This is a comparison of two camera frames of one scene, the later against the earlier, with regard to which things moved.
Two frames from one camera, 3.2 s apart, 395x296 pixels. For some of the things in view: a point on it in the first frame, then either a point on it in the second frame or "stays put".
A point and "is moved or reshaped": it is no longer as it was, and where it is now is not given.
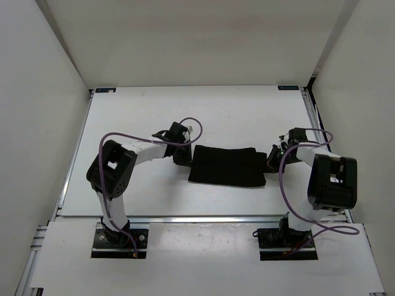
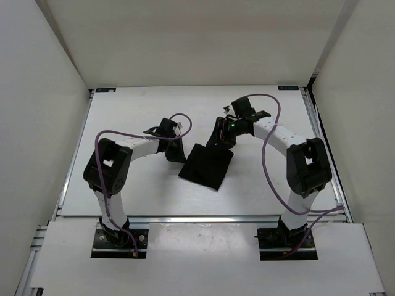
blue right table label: [288, 87] stays put
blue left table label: [104, 90] stays put
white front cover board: [204, 256] stays put
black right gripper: [271, 162] → [215, 136]
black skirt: [228, 166] is moved or reshaped
